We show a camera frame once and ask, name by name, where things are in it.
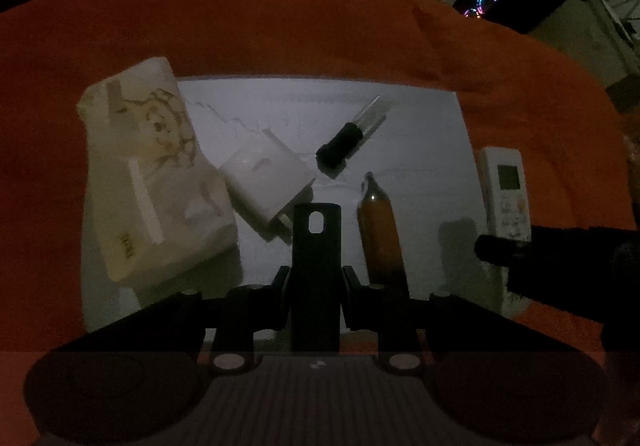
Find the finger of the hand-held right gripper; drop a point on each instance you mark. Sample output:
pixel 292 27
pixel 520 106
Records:
pixel 500 250

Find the black bar with hole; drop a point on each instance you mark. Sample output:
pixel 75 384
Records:
pixel 316 276

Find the white remote control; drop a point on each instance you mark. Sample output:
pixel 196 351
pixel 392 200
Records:
pixel 507 191

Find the white box lid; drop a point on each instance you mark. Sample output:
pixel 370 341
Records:
pixel 430 151

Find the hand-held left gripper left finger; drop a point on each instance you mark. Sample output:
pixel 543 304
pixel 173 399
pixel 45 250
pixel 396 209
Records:
pixel 281 298

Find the white cabinet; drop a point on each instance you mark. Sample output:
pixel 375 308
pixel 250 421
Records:
pixel 595 26

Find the cream printed tissue pack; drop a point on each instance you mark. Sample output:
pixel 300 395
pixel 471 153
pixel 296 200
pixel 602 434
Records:
pixel 150 166

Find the orange pointed-tip tube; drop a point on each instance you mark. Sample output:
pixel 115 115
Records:
pixel 381 236

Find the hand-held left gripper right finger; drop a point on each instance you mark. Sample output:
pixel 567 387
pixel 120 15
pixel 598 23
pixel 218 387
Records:
pixel 351 298

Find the orange cloth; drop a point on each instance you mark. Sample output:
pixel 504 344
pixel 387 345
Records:
pixel 300 26

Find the black tube with clear cap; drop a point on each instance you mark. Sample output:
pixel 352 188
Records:
pixel 345 141

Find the white power adapter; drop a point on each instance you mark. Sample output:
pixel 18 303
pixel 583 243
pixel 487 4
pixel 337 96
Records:
pixel 265 181

